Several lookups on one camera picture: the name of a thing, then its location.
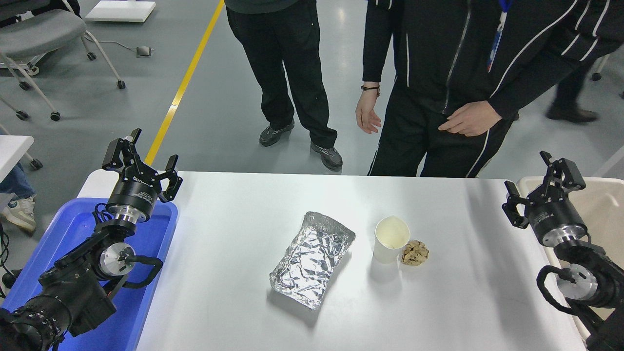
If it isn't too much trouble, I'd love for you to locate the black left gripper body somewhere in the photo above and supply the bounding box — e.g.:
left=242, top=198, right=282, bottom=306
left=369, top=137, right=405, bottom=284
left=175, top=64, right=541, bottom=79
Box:
left=106, top=168, right=162, bottom=217

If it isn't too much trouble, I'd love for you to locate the black chair caster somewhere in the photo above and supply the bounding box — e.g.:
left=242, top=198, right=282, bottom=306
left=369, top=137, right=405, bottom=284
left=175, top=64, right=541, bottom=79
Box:
left=22, top=150, right=43, bottom=171

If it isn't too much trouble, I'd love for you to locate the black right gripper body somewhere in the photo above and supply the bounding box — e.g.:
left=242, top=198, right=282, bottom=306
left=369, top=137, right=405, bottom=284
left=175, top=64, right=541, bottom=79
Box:
left=526, top=192, right=585, bottom=238

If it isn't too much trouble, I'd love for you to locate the black cable bundle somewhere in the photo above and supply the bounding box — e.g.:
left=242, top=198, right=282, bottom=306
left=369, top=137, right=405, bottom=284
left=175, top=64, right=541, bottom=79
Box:
left=0, top=225, right=22, bottom=299

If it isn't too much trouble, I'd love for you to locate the blue plastic tray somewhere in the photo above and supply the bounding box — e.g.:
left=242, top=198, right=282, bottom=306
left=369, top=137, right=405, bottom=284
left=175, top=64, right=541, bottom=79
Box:
left=0, top=197, right=178, bottom=351

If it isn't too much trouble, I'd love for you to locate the crumpled foil tray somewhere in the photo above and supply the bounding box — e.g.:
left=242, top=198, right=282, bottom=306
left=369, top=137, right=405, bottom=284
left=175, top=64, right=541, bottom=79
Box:
left=269, top=211, right=356, bottom=311

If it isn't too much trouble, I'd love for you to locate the person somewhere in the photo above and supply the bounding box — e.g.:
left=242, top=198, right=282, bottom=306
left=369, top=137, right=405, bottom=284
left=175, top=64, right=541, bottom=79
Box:
left=224, top=0, right=343, bottom=171
left=0, top=163, right=38, bottom=234
left=362, top=0, right=624, bottom=178
left=545, top=54, right=610, bottom=123

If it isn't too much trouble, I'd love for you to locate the white paper cup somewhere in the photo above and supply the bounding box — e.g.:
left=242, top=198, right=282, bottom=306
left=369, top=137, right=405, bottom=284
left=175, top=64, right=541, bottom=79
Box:
left=373, top=215, right=411, bottom=265

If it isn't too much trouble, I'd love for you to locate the crumpled tan paper ball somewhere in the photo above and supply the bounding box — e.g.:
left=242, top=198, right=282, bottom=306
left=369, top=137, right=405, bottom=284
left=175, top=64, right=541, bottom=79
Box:
left=401, top=240, right=430, bottom=267

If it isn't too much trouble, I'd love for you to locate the grey floor cable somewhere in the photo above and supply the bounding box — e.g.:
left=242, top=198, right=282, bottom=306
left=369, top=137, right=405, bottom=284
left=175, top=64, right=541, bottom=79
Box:
left=84, top=35, right=139, bottom=52

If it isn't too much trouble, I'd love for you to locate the small white table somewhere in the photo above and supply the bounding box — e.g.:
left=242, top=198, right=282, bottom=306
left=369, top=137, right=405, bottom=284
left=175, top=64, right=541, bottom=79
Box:
left=0, top=135, right=35, bottom=183

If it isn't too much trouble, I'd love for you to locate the white flat board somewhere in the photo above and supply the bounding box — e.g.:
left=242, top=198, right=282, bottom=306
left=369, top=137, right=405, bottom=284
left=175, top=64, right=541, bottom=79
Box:
left=84, top=0, right=156, bottom=23

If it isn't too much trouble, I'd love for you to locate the grey rolling chair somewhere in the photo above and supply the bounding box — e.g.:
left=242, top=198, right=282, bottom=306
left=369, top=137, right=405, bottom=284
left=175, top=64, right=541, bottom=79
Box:
left=0, top=0, right=126, bottom=121

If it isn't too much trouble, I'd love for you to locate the person's right hand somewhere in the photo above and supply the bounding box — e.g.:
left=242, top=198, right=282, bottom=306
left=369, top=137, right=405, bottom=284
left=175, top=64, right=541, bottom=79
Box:
left=355, top=90, right=383, bottom=135

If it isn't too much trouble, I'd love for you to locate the large pale bin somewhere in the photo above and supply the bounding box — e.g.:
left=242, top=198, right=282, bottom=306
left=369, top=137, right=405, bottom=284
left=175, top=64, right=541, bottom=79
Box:
left=517, top=175, right=624, bottom=342

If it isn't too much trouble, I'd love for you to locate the person's left hand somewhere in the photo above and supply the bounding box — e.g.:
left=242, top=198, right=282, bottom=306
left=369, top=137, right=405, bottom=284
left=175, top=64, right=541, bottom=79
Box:
left=438, top=101, right=503, bottom=137

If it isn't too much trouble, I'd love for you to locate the chair leg with caster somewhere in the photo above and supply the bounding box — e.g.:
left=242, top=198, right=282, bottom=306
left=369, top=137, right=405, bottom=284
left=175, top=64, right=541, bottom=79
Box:
left=591, top=55, right=611, bottom=81

